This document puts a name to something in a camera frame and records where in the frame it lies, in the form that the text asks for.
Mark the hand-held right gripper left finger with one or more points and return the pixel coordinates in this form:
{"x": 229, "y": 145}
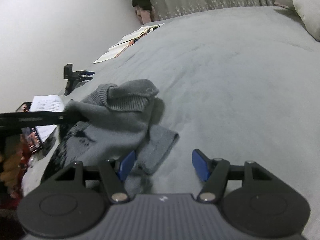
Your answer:
{"x": 127, "y": 165}

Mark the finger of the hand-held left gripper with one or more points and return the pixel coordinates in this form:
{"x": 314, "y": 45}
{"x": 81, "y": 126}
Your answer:
{"x": 37, "y": 118}

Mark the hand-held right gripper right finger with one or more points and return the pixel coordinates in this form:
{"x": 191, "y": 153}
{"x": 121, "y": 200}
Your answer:
{"x": 200, "y": 165}

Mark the grey knit sweater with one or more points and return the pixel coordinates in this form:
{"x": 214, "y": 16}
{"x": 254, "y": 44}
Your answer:
{"x": 120, "y": 125}

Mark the person's left hand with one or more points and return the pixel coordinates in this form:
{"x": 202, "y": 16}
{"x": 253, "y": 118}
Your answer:
{"x": 10, "y": 167}

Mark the white paper sheet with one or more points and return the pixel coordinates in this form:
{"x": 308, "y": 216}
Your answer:
{"x": 47, "y": 103}

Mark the black phone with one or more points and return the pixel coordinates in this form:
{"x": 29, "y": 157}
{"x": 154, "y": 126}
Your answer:
{"x": 31, "y": 140}

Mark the black clamp with blue tips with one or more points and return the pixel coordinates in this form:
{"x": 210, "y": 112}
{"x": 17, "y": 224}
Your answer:
{"x": 68, "y": 72}

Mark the open book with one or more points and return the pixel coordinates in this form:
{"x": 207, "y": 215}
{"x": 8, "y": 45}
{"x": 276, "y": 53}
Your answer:
{"x": 117, "y": 50}

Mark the pink hanging garment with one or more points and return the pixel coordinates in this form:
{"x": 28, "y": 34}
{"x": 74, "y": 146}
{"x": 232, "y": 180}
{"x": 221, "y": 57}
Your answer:
{"x": 145, "y": 16}

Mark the light grey duvet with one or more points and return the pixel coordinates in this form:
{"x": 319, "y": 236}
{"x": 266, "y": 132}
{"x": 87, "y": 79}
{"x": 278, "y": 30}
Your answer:
{"x": 300, "y": 0}

